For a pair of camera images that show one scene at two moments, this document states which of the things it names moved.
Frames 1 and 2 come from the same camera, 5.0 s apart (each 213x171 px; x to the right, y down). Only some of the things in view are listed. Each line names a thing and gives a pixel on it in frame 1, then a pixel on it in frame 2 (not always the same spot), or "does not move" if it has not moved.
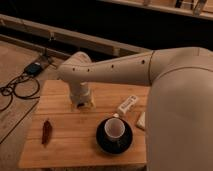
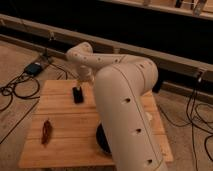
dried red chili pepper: x=46 y=134 does not move
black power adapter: x=33 y=70 does not move
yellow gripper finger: x=74 y=107 → x=79 y=83
